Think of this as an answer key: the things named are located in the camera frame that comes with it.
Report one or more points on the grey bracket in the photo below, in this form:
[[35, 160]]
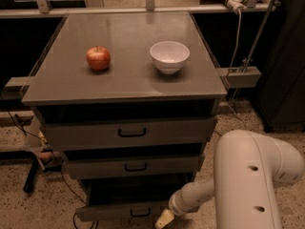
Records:
[[234, 79], [16, 88]]

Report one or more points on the dark cabinet at right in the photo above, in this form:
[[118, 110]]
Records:
[[280, 94]]

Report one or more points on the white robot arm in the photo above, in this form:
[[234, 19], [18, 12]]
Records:
[[247, 166]]

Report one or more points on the grey right side bracket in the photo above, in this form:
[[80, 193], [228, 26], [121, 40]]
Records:
[[234, 79]]

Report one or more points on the grey drawer cabinet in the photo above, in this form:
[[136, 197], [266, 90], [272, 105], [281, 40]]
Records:
[[66, 90]]

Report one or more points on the white power strip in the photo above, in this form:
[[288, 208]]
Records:
[[230, 0]]

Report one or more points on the thin metal rod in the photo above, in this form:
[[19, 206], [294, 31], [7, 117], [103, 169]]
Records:
[[246, 62]]

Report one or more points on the grey drawer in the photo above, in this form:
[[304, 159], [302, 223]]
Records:
[[134, 133], [129, 197], [133, 166]]

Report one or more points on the grey left side bracket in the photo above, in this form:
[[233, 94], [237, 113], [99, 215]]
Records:
[[16, 88]]

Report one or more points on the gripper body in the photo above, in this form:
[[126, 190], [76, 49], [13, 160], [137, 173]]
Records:
[[175, 205]]

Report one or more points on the red apple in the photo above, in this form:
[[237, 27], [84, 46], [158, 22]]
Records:
[[98, 58]]

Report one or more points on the black bar on floor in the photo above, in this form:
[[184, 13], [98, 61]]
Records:
[[29, 183]]

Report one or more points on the white ceramic bowl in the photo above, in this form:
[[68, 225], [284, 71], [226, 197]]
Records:
[[169, 57]]

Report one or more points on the grey top drawer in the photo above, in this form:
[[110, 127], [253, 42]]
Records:
[[134, 133]]

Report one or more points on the grey middle drawer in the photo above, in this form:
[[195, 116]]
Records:
[[133, 166]]

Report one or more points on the grey bottom drawer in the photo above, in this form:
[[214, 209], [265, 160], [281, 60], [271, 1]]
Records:
[[129, 197]]

